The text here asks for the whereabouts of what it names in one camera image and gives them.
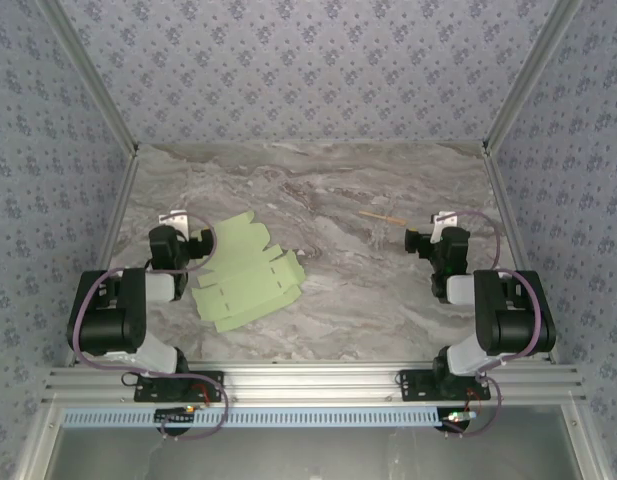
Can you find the light green paper box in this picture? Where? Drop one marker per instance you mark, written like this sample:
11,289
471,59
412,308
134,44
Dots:
248,295

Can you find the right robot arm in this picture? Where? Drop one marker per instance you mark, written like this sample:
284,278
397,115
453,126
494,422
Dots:
513,325

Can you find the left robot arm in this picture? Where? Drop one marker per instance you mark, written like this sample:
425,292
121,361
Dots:
113,320

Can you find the thin wooden stick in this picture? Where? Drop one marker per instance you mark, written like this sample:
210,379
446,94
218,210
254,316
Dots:
383,217

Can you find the small black controller board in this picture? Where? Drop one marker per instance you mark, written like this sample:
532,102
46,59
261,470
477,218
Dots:
458,416
175,414

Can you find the grey metal sheet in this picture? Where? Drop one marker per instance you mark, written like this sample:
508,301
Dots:
308,455

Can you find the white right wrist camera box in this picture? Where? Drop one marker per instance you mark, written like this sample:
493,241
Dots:
442,225

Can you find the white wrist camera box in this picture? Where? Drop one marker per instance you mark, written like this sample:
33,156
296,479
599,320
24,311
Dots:
442,225
177,220

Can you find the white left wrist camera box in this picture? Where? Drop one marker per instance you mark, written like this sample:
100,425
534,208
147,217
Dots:
177,220

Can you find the aluminium table side rail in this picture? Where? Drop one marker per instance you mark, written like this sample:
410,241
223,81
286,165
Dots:
116,210
509,210

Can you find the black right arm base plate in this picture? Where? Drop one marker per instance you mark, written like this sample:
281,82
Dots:
413,390

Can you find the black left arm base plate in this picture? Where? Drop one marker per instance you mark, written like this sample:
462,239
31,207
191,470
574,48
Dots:
148,395

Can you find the aluminium mounting rail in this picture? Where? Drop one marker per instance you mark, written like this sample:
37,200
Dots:
308,382

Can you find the aluminium frame post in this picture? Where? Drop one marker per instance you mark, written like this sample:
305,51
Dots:
526,75
93,75

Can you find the aluminium frame leg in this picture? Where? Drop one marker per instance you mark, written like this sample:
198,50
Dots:
588,440
40,440

